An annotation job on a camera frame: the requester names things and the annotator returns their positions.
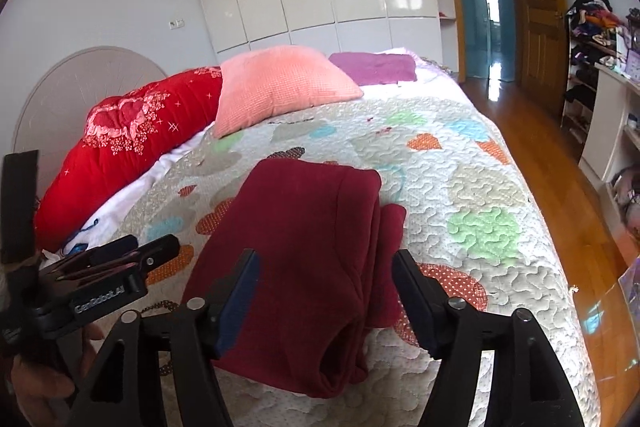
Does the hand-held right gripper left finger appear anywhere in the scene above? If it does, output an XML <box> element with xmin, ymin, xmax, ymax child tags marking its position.
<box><xmin>70</xmin><ymin>248</ymin><xmax>262</xmax><ymax>427</ymax></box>

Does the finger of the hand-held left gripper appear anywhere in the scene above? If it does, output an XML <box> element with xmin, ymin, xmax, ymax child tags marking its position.
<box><xmin>56</xmin><ymin>234</ymin><xmax>182</xmax><ymax>284</ymax></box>
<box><xmin>42</xmin><ymin>235</ymin><xmax>140</xmax><ymax>275</ymax></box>

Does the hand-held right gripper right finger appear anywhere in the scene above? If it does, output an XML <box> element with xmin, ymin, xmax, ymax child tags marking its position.
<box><xmin>391</xmin><ymin>249</ymin><xmax>586</xmax><ymax>427</ymax></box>

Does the dark red fleece garment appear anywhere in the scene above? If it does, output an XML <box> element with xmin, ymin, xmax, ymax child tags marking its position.
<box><xmin>181</xmin><ymin>158</ymin><xmax>407</xmax><ymax>399</ymax></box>

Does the pile of clothes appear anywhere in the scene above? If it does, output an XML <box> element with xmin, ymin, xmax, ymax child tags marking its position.
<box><xmin>570</xmin><ymin>0</ymin><xmax>628</xmax><ymax>40</ymax></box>

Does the person's left hand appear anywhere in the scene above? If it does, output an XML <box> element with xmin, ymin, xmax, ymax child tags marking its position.
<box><xmin>7</xmin><ymin>322</ymin><xmax>106</xmax><ymax>427</ymax></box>

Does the white bed sheet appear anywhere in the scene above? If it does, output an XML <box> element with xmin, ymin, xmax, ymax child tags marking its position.
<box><xmin>42</xmin><ymin>129</ymin><xmax>211</xmax><ymax>268</ymax></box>

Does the red embroidered pillow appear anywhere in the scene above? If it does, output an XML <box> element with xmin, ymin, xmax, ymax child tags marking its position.
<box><xmin>34</xmin><ymin>67</ymin><xmax>224</xmax><ymax>254</ymax></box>

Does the patchwork quilted bedspread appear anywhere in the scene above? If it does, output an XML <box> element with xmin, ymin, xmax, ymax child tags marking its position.
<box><xmin>102</xmin><ymin>52</ymin><xmax>601</xmax><ymax>427</ymax></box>

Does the round beige headboard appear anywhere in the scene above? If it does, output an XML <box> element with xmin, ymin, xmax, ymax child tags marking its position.
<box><xmin>12</xmin><ymin>46</ymin><xmax>170</xmax><ymax>192</ymax></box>

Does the pink pillow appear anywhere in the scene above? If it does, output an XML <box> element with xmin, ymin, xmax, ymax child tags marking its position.
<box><xmin>212</xmin><ymin>45</ymin><xmax>365</xmax><ymax>139</ymax></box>

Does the dark patterned bag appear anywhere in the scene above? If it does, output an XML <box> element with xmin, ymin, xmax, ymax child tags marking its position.
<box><xmin>612</xmin><ymin>167</ymin><xmax>640</xmax><ymax>228</ymax></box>

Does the purple folded cloth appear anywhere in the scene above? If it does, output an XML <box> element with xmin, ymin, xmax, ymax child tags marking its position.
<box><xmin>328</xmin><ymin>52</ymin><xmax>418</xmax><ymax>86</ymax></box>

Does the white desk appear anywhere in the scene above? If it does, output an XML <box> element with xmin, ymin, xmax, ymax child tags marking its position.
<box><xmin>580</xmin><ymin>62</ymin><xmax>640</xmax><ymax>188</ymax></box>

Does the white shoe rack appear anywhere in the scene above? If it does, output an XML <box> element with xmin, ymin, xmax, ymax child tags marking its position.
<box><xmin>560</xmin><ymin>12</ymin><xmax>626</xmax><ymax>148</ymax></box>

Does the wooden door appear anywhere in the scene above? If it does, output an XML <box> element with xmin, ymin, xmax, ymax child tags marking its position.
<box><xmin>510</xmin><ymin>0</ymin><xmax>568</xmax><ymax>120</ymax></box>

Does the blue glass door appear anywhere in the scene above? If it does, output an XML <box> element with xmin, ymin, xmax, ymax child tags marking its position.
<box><xmin>446</xmin><ymin>0</ymin><xmax>516</xmax><ymax>82</ymax></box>

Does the purple printed box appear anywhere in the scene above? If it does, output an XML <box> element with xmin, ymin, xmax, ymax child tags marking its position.
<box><xmin>617</xmin><ymin>32</ymin><xmax>640</xmax><ymax>80</ymax></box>

